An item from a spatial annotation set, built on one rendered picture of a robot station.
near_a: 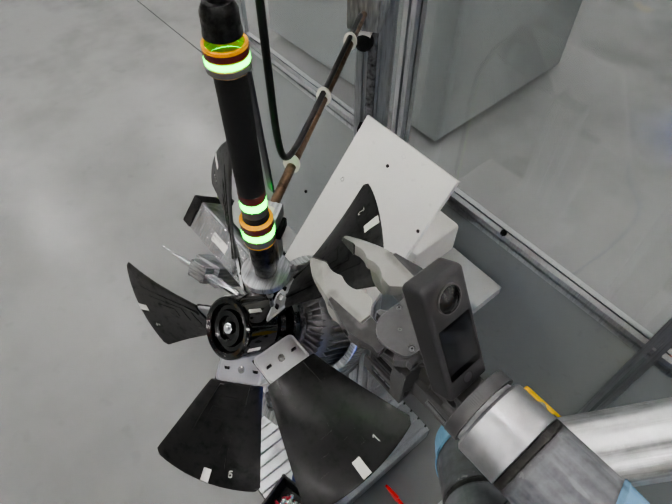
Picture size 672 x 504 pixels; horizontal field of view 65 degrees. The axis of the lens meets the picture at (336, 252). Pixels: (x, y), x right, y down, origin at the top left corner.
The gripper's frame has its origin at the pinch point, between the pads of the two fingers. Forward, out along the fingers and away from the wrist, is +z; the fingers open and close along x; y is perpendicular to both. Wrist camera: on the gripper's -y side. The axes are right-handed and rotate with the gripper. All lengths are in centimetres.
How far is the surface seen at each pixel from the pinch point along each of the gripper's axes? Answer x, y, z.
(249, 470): -15, 71, 10
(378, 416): 5.7, 45.9, -4.4
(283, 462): 1, 159, 31
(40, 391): -59, 166, 120
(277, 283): -0.3, 19.7, 12.6
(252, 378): -5, 57, 20
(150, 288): -11, 54, 49
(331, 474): -5.8, 49.0, -6.0
